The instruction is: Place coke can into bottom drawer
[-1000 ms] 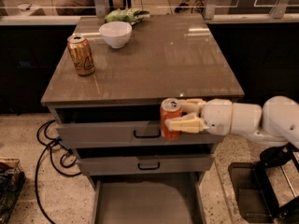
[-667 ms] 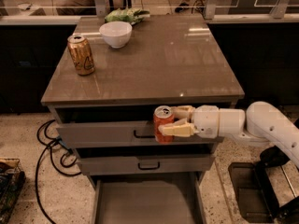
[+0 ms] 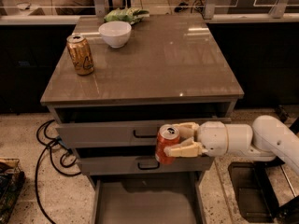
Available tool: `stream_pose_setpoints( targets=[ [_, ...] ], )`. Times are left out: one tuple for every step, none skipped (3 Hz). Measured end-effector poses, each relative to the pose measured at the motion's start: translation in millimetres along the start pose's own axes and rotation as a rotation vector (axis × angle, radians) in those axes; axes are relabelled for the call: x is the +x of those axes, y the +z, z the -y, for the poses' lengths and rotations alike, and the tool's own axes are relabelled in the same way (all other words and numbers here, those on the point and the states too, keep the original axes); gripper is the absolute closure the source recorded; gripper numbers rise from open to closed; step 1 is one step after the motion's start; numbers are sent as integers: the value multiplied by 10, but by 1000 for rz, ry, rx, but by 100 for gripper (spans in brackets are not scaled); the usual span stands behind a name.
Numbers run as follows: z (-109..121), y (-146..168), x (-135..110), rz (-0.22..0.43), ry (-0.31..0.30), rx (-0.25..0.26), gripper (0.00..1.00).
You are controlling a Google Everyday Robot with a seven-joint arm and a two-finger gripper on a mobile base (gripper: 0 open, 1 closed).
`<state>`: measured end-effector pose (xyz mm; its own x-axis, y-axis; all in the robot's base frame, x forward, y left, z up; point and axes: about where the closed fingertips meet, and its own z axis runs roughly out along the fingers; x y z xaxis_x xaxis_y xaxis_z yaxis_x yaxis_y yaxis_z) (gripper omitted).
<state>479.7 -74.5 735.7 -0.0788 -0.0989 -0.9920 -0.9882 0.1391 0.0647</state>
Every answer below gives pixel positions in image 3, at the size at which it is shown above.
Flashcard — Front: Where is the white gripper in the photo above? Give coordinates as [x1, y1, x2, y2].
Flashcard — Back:
[164, 121, 228, 158]

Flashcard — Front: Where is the red coke can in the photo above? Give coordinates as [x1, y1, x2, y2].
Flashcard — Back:
[155, 124, 180, 164]

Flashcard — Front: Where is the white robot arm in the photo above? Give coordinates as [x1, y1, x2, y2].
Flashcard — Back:
[164, 115, 299, 174]

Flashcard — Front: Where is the bottom drawer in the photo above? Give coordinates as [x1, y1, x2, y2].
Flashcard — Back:
[92, 172, 206, 224]

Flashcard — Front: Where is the drawer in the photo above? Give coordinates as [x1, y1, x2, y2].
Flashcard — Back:
[57, 115, 232, 148]
[92, 172, 206, 224]
[77, 146, 214, 175]

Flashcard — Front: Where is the top drawer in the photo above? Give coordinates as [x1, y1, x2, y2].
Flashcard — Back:
[57, 115, 232, 148]

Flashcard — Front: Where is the grey drawer cabinet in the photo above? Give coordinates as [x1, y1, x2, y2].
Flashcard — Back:
[39, 13, 245, 224]

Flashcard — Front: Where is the middle drawer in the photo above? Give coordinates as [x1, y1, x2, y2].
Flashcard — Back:
[77, 146, 214, 175]

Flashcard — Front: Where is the gold soda can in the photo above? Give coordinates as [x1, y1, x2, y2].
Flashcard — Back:
[66, 35, 94, 76]

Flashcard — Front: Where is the white bowl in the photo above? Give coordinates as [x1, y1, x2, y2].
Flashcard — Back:
[98, 21, 132, 48]

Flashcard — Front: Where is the green chip bag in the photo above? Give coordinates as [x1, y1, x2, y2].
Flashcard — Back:
[104, 7, 150, 25]

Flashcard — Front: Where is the black top drawer handle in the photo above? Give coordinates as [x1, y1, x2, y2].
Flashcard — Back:
[133, 130, 156, 139]

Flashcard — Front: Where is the black drawer handle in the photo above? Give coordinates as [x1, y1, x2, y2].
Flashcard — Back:
[137, 160, 160, 171]
[133, 130, 156, 139]

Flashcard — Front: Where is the black middle drawer handle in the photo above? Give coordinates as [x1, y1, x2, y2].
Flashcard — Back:
[137, 160, 160, 171]

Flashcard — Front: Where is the wire basket with items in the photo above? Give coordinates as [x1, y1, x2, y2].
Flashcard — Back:
[0, 158, 25, 224]

